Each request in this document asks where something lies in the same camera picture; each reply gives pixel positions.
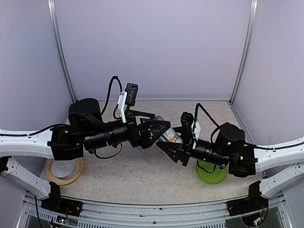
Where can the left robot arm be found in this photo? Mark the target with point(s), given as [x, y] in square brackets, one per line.
[85, 131]

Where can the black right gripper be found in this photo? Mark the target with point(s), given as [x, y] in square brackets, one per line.
[181, 151]

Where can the front aluminium rail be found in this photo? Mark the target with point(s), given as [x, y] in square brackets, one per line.
[95, 214]

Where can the green plate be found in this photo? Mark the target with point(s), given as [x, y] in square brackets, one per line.
[210, 173]

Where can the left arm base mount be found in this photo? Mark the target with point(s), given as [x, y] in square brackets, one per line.
[54, 202]

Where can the beige plate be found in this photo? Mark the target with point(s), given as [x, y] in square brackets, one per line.
[60, 182]

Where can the right aluminium frame post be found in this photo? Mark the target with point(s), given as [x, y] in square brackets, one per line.
[245, 50]

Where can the left aluminium frame post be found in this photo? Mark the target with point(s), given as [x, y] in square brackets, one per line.
[60, 50]

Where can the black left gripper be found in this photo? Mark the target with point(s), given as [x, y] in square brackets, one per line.
[144, 140]

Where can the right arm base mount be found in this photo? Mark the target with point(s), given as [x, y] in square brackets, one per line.
[253, 202]

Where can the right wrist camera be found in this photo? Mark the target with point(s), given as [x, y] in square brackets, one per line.
[189, 127]

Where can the aluminium frame post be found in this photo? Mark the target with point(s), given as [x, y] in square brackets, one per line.
[60, 50]
[245, 50]

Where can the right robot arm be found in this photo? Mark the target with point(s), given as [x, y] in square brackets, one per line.
[243, 159]

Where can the white bowl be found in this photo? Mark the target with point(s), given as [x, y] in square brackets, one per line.
[63, 169]

